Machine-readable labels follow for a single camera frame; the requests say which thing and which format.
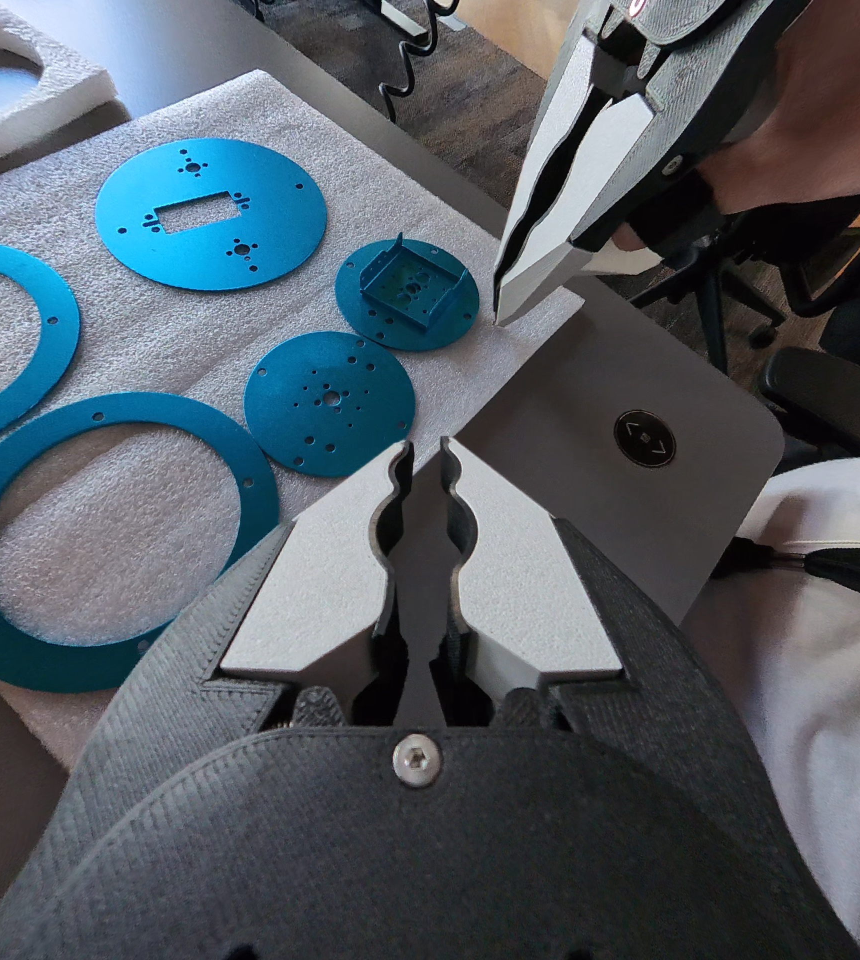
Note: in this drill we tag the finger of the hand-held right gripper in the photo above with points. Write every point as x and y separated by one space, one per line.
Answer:
561 97
610 172

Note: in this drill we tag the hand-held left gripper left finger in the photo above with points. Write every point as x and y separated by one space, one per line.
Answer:
302 592

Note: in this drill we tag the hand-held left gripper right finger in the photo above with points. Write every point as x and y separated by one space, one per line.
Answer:
535 600

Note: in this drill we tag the blue disc with U bracket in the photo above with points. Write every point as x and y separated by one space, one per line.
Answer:
445 322

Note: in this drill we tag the round black desk button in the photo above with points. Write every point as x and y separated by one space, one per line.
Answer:
645 439

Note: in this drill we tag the grey desk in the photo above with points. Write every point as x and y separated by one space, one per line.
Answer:
587 390

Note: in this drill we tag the person's right hand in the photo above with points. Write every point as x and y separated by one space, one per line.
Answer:
835 112

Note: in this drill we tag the small blue disc many holes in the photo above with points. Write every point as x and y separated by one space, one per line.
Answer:
287 405

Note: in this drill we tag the white foam sheet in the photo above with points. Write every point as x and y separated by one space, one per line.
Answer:
175 337

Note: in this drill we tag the person's white shirt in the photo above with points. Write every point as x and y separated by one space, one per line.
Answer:
812 712

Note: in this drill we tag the large blue disc rectangular cutout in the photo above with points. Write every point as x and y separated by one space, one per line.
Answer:
272 225

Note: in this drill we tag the black office chair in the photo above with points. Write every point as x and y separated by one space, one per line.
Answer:
835 397

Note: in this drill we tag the white foam block round hole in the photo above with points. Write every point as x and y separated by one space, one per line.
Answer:
62 82

